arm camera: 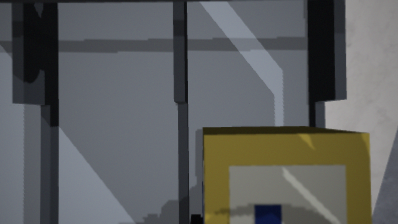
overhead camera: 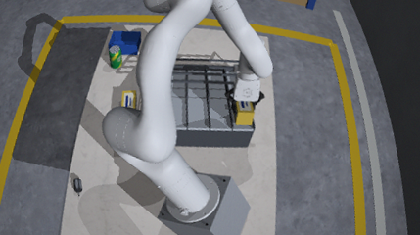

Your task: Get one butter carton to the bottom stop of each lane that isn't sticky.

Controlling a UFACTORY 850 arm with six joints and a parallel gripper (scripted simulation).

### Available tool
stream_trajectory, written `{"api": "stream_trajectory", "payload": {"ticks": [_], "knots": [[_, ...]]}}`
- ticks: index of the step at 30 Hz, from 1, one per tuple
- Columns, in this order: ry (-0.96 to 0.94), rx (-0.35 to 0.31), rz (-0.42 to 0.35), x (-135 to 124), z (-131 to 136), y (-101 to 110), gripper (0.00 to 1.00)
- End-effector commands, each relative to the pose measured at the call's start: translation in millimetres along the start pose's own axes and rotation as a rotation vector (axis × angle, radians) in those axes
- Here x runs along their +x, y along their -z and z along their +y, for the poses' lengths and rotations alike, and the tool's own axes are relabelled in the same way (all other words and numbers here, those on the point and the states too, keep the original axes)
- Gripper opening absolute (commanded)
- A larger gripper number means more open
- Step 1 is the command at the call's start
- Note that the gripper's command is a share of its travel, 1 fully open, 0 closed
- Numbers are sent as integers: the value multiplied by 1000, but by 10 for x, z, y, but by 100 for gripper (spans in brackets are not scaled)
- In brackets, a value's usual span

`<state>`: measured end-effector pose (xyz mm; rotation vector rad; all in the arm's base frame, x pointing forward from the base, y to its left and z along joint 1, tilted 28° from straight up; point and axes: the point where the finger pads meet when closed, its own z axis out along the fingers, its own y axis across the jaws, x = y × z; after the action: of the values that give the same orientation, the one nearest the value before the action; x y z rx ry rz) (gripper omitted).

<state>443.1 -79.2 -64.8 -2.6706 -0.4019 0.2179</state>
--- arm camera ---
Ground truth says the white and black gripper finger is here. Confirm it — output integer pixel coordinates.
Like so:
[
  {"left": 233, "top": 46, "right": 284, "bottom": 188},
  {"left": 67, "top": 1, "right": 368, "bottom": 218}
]
[{"left": 190, "top": 214, "right": 203, "bottom": 224}]

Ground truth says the yellow butter carton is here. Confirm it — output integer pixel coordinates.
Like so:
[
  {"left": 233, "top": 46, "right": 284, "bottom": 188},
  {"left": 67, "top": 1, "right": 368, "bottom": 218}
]
[{"left": 202, "top": 126, "right": 372, "bottom": 224}]

